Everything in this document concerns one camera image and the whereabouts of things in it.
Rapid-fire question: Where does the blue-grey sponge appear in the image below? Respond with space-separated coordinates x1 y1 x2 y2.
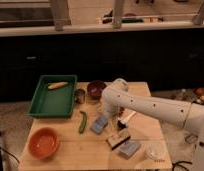
90 115 108 134

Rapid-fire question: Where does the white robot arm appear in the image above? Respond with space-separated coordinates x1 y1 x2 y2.
102 78 204 171

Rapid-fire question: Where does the dark maroon bowl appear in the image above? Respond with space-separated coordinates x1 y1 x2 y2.
87 80 106 100

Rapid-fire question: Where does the orange-red bowl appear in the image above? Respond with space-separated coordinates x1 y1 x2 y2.
28 127 60 160

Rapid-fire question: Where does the bag of brown nuts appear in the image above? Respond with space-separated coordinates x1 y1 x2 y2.
118 107 125 117

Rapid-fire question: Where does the wooden black eraser block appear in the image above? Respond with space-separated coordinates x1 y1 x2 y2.
106 129 131 150

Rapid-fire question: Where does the green cucumber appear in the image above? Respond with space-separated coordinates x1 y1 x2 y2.
78 111 87 134

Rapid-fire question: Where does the small metal cup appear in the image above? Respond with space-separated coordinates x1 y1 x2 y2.
75 89 86 104

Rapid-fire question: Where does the wooden table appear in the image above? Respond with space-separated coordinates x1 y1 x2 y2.
18 81 173 171

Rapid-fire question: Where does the blue cloth in plastic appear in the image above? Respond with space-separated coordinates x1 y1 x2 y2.
119 140 140 158

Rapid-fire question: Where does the green plastic tray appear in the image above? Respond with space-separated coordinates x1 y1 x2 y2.
28 75 77 118

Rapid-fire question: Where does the clear glass jar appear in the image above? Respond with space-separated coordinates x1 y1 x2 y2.
145 140 166 160

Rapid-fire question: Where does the yellow corn cob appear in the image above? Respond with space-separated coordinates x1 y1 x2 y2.
47 82 68 90

